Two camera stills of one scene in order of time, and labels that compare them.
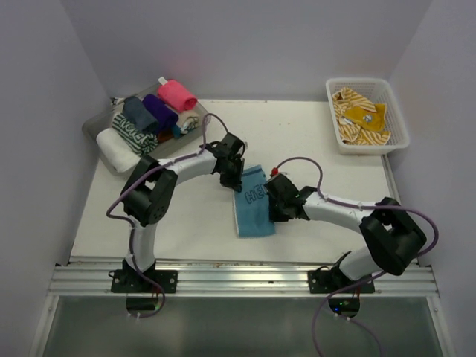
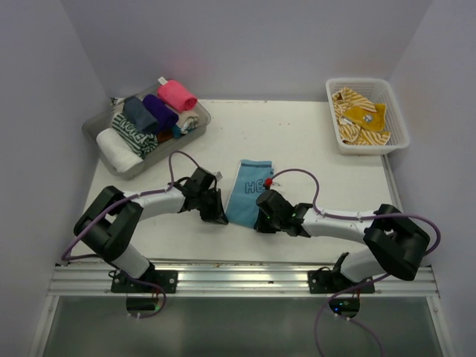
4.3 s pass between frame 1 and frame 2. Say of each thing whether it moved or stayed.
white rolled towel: stayed
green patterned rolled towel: stayed
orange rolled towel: stayed
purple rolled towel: stayed
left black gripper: moved
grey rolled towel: stayed
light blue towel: moved
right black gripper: moved
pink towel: stayed
